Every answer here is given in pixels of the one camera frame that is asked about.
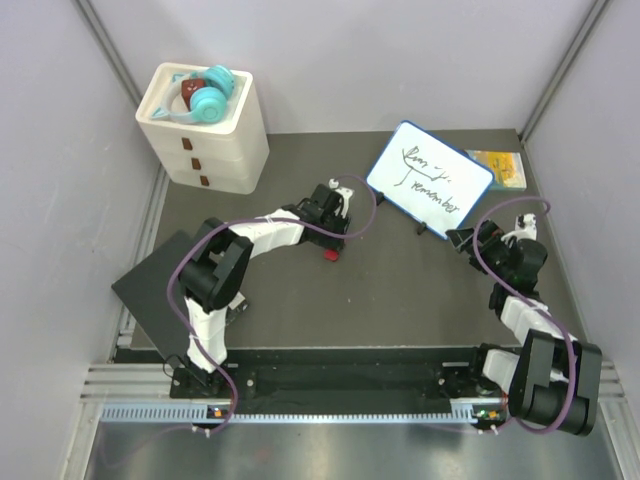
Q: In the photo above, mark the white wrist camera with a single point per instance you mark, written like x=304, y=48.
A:
x=344, y=192
x=525, y=228

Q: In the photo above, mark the white stacked drawer unit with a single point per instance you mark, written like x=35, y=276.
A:
x=226, y=156

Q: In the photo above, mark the red whiteboard eraser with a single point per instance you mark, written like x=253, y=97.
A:
x=332, y=255

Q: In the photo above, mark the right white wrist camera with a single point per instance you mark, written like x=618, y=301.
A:
x=525, y=228

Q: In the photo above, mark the grey slotted cable duct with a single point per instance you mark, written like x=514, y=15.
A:
x=458, y=413

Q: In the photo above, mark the yellow blue book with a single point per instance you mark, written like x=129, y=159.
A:
x=507, y=168

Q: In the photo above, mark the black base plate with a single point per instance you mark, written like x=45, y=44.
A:
x=447, y=372

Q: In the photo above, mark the black flat board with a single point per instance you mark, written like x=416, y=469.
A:
x=143, y=292

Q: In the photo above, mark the blue framed whiteboard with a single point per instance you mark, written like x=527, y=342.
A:
x=429, y=180

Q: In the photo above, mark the teal cat ear headphones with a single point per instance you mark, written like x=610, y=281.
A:
x=207, y=103

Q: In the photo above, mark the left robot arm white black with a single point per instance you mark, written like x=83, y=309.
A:
x=211, y=279

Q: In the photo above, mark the aluminium frame rail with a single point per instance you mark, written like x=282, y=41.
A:
x=126, y=382

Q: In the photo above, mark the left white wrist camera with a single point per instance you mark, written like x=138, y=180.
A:
x=344, y=192

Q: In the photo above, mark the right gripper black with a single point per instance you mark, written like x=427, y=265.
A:
x=489, y=235

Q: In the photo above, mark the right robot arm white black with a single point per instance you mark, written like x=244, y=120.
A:
x=555, y=378

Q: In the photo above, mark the dark red cube toy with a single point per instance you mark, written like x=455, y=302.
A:
x=191, y=91

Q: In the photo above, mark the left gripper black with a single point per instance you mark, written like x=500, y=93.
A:
x=336, y=242

